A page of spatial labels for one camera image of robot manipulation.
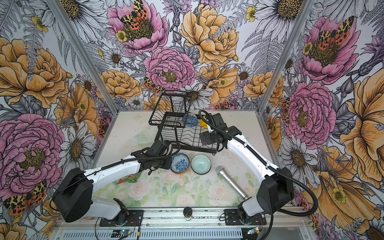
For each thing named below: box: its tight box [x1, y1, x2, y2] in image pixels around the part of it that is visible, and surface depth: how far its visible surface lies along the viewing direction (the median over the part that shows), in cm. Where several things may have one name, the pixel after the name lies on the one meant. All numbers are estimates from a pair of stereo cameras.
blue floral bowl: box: [170, 153, 190, 175], surface depth 91 cm
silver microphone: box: [215, 165, 249, 200], surface depth 86 cm
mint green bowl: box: [191, 154, 212, 175], surface depth 90 cm
